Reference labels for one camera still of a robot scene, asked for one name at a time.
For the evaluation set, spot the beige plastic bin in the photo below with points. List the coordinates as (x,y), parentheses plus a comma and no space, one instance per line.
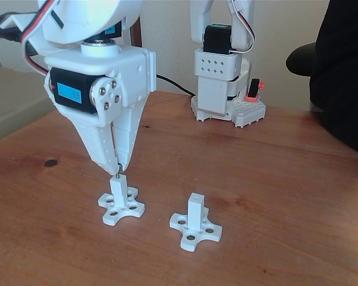
(15,95)

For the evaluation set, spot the grey striped cloth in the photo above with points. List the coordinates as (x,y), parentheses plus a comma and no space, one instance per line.
(314,107)

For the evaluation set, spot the orange and black clamp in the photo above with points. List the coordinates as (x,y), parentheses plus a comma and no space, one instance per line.
(253,89)

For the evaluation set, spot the person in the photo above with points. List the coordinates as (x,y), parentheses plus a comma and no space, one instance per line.
(343,74)

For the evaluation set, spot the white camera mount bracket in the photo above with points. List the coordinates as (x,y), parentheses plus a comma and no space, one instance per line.
(6,19)

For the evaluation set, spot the long silver screw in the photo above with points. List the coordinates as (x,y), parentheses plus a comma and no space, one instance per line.
(118,174)

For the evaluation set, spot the small black camera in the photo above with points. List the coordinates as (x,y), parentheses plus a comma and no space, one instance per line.
(9,32)

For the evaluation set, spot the white post stand with holes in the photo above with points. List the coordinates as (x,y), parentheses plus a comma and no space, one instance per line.
(194,214)
(118,190)

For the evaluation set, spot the black chair armrest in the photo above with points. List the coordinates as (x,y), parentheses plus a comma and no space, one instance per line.
(301,59)

